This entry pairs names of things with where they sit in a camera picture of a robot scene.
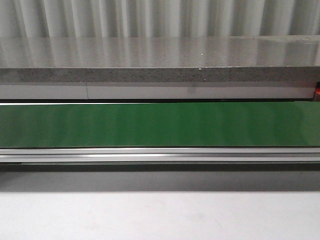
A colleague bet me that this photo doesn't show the green conveyor belt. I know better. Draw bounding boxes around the green conveyor belt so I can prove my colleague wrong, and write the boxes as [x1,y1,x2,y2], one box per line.
[0,101,320,148]

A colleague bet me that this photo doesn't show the grey speckled stone counter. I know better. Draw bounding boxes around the grey speckled stone counter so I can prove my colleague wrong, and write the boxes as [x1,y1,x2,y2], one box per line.
[0,35,320,83]

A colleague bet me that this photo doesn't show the red orange object at edge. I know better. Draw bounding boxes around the red orange object at edge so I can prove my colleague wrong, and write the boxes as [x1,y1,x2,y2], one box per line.
[314,82,320,102]

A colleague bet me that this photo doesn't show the white corrugated curtain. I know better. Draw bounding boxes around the white corrugated curtain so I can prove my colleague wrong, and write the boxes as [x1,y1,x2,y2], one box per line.
[0,0,320,38]

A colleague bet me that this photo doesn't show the aluminium conveyor front rail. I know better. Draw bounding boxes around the aluminium conveyor front rail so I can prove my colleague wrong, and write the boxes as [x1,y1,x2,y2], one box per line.
[0,147,320,165]

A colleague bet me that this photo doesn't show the white conveyor back rail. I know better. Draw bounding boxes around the white conveyor back rail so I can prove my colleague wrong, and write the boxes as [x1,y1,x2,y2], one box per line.
[0,81,317,100]

